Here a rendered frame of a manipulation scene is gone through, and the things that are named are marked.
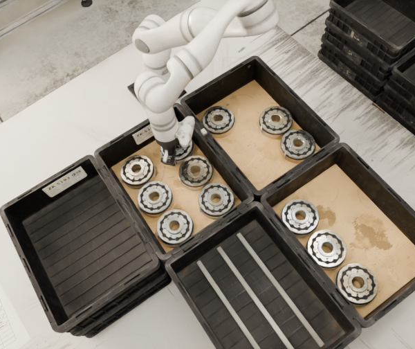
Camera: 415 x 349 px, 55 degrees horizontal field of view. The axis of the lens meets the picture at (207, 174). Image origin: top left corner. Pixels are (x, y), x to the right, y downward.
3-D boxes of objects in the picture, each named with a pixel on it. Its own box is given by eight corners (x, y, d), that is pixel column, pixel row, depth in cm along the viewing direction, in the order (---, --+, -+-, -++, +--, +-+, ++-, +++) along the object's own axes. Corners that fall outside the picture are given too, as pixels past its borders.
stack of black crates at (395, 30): (312, 67, 222) (328, 0, 182) (351, 40, 228) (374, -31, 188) (368, 113, 206) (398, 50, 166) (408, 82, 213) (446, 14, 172)
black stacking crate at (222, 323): (170, 273, 112) (162, 264, 102) (256, 215, 117) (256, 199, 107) (257, 410, 96) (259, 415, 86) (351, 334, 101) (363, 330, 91)
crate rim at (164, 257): (94, 156, 119) (91, 151, 117) (178, 104, 125) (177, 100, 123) (163, 265, 103) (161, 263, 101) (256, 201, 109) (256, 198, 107)
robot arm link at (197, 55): (179, 54, 89) (199, 83, 94) (270, -23, 90) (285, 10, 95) (165, 46, 96) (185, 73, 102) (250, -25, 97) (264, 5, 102)
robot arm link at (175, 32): (181, 22, 106) (199, 0, 110) (123, 37, 125) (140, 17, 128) (200, 50, 112) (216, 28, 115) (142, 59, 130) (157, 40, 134)
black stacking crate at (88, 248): (19, 222, 122) (-2, 209, 112) (104, 170, 128) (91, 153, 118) (74, 338, 106) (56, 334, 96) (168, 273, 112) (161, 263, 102)
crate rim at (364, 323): (256, 201, 109) (257, 198, 107) (341, 143, 114) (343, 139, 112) (362, 332, 93) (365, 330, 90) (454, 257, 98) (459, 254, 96)
